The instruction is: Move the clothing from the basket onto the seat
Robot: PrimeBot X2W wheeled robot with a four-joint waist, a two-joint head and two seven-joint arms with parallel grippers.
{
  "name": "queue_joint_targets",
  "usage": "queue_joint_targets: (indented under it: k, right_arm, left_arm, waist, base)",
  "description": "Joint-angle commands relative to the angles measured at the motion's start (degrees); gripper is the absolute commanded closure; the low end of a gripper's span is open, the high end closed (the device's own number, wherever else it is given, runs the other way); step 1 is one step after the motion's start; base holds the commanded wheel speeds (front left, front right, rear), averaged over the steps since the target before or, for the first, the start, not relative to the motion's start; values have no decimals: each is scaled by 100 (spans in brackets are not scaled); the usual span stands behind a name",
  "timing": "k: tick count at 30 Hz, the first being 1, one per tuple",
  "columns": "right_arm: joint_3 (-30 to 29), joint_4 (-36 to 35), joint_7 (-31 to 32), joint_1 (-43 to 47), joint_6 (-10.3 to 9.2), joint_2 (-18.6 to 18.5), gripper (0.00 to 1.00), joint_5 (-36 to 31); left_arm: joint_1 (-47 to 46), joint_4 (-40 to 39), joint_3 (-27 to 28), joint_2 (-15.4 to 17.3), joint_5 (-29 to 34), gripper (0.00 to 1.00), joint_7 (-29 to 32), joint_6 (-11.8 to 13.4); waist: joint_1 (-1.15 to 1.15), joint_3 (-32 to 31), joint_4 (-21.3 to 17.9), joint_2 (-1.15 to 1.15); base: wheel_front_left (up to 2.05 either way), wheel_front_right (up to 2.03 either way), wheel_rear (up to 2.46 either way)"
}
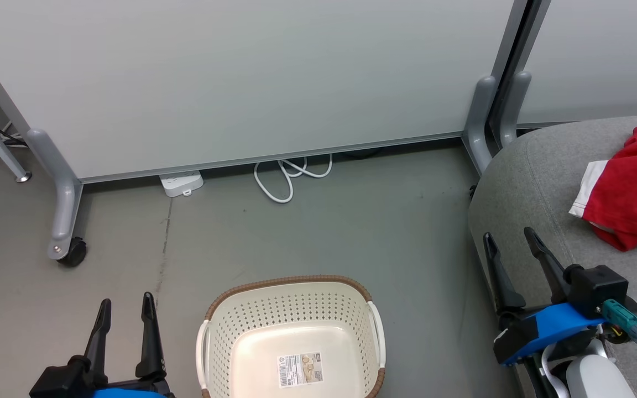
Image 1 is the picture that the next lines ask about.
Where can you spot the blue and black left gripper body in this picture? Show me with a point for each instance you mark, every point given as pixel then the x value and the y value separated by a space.
pixel 136 389

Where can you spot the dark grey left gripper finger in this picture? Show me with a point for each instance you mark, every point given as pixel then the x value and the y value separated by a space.
pixel 99 337
pixel 150 342

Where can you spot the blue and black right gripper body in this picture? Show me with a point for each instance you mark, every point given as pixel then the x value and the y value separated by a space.
pixel 545 326

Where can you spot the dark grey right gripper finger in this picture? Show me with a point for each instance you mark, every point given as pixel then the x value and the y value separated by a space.
pixel 504 282
pixel 551 265

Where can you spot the red and white garment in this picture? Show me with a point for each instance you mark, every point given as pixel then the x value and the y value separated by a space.
pixel 633 188

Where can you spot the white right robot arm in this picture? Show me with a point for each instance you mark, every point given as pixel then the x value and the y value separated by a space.
pixel 595 376

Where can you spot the grey upholstered seat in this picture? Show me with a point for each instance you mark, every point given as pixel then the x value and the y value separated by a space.
pixel 539 188

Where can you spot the black caster wheel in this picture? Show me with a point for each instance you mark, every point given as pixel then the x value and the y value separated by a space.
pixel 75 253

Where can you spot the grey partition foot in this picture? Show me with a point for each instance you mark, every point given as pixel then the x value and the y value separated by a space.
pixel 479 121
pixel 64 199
pixel 515 105

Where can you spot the cream perforated laundry basket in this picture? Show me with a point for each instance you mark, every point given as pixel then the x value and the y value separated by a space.
pixel 291 307

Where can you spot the paper label with barcode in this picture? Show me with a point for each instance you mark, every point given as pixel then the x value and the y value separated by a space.
pixel 300 369

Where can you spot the white power strip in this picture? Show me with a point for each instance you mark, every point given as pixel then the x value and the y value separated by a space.
pixel 181 182

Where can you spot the narrow white partition panel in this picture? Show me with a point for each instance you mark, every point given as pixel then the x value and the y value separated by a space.
pixel 600 55

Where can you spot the wide white partition panel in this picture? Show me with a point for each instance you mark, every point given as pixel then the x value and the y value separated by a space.
pixel 241 77

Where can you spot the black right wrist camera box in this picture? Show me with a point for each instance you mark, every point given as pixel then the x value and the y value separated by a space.
pixel 600 287

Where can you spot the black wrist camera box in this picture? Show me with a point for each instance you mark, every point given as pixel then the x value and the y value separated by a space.
pixel 58 384
pixel 600 287

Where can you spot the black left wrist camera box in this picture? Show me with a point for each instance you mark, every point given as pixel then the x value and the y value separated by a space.
pixel 58 384

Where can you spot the teal right camera connector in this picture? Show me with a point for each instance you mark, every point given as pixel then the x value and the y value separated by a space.
pixel 625 320

